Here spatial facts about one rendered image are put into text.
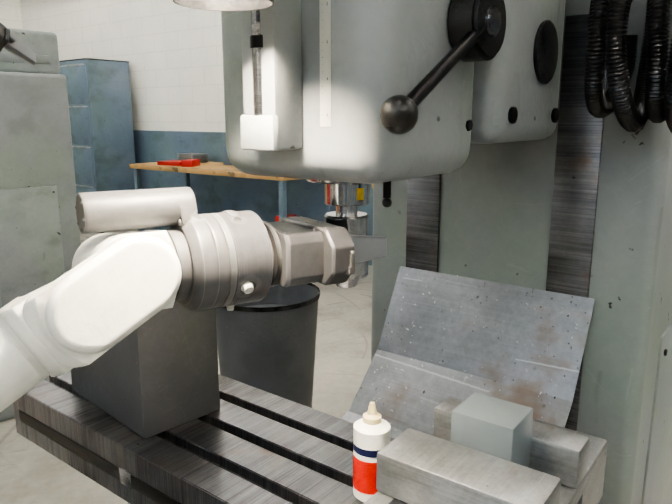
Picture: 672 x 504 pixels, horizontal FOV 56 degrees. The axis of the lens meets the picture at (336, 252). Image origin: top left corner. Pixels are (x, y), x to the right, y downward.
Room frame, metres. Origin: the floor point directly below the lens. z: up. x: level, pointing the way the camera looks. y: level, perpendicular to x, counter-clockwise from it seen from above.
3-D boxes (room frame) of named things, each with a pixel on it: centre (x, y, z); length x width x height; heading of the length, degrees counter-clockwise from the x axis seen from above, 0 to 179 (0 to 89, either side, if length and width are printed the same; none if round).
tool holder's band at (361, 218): (0.65, -0.01, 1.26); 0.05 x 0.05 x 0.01
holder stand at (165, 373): (0.86, 0.28, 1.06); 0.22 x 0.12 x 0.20; 46
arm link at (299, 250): (0.60, 0.07, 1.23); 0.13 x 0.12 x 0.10; 33
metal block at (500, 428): (0.54, -0.15, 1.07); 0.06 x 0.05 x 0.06; 54
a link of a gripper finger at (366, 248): (0.62, -0.03, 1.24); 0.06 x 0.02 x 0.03; 123
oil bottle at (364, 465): (0.62, -0.04, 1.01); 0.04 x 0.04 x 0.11
